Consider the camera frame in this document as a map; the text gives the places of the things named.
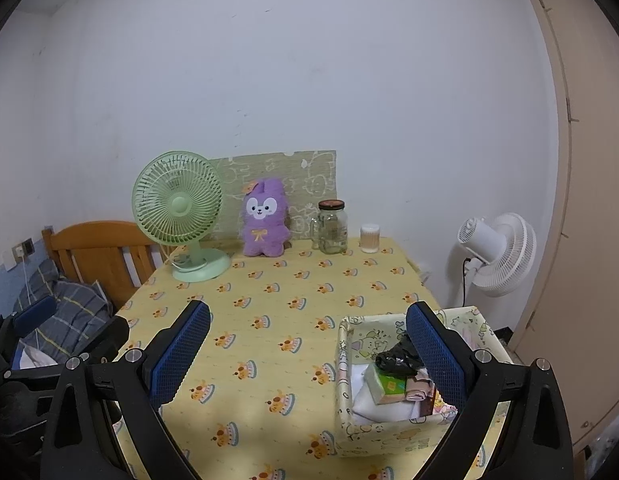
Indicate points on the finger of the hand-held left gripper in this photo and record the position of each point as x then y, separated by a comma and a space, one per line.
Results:
107, 335
34, 316

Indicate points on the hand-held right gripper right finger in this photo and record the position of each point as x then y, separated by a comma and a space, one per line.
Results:
437, 355

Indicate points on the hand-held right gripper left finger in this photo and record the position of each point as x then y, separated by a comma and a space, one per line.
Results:
182, 350

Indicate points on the beige stockings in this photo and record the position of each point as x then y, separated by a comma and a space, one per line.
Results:
417, 387

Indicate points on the black plastic bag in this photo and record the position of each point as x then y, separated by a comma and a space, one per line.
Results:
394, 360

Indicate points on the green colourful packet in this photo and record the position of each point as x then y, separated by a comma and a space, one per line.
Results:
389, 385

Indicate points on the pink packet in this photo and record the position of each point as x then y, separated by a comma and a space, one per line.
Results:
447, 411

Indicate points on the yellow cartoon storage box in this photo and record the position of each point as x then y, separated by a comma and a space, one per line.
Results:
384, 440

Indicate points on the grey plaid pillow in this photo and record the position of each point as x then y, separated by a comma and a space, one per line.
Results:
74, 305

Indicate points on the white bed cloth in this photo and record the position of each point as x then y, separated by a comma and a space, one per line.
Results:
32, 357

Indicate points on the wooden bed headboard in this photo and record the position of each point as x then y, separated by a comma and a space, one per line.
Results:
99, 255

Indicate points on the yellow printed tablecloth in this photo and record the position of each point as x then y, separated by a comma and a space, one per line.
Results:
289, 320

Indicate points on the cotton swab container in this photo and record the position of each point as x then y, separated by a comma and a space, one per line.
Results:
369, 240

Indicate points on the green desk fan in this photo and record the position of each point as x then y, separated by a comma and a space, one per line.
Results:
177, 205

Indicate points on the purple plush bunny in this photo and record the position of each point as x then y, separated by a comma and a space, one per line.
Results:
264, 230

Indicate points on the glass jar with dark lid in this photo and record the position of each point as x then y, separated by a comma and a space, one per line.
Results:
332, 232

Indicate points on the beige door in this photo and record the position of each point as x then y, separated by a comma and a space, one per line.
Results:
589, 210

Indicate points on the green cartoon printed board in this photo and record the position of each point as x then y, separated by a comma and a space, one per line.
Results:
309, 175

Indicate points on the wall outlet with charger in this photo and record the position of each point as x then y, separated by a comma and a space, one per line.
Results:
25, 247

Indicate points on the white pedestal fan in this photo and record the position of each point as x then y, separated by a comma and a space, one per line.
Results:
509, 255

